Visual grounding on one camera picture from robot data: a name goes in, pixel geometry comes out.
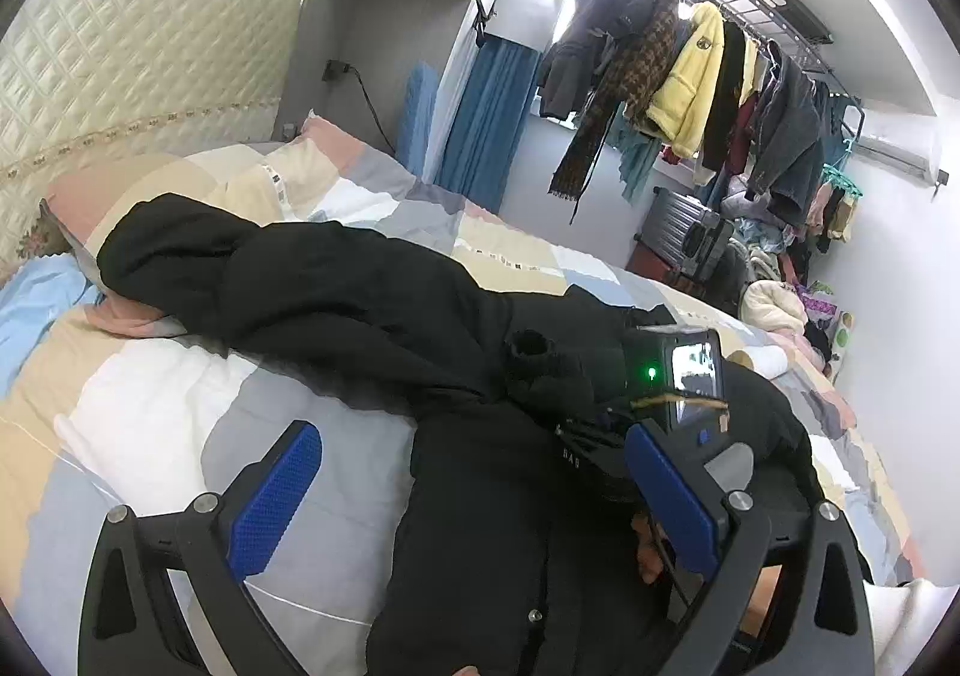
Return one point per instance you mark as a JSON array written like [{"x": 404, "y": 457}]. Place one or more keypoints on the dark hanging coat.
[{"x": 572, "y": 65}]

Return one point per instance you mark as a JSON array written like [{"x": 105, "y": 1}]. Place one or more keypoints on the blue folded board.
[{"x": 416, "y": 120}]

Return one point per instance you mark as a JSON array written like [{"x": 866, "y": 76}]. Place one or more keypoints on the white roll pillow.
[{"x": 769, "y": 362}]

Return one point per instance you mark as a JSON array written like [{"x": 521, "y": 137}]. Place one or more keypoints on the grey denim jacket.
[{"x": 788, "y": 130}]

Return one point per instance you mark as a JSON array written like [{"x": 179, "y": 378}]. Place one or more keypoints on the black charger with cable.
[{"x": 349, "y": 104}]

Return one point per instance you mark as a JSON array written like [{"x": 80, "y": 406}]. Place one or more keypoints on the brown plaid scarf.
[{"x": 637, "y": 70}]

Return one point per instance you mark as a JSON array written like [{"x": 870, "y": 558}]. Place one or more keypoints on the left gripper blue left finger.
[{"x": 131, "y": 621}]

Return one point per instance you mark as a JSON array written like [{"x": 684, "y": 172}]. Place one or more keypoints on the large black coat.
[{"x": 508, "y": 559}]

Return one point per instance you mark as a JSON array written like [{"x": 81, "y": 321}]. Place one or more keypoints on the grey wall cabinet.
[{"x": 390, "y": 23}]

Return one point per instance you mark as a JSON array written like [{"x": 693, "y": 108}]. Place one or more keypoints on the patchwork pastel quilt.
[{"x": 98, "y": 417}]

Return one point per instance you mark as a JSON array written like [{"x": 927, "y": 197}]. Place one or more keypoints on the silver ribbed suitcase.
[{"x": 686, "y": 235}]

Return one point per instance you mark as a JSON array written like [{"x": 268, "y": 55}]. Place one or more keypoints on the light blue pillow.
[{"x": 39, "y": 292}]

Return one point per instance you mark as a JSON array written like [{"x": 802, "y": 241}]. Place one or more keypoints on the blue curtain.
[{"x": 489, "y": 122}]

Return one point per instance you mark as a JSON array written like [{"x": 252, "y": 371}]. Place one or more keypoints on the person's right hand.
[{"x": 650, "y": 549}]

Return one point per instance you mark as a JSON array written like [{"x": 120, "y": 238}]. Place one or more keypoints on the teal hanging garment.
[{"x": 637, "y": 154}]

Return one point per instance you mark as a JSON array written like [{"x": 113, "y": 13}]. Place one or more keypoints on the yellow fleece jacket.
[{"x": 679, "y": 110}]

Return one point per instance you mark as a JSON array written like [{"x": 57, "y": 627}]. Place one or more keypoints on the cream plush bundle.
[{"x": 773, "y": 306}]

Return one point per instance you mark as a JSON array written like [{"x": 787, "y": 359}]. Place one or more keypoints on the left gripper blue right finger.
[{"x": 818, "y": 621}]

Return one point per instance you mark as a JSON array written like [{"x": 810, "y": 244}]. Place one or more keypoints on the white air conditioner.
[{"x": 903, "y": 158}]

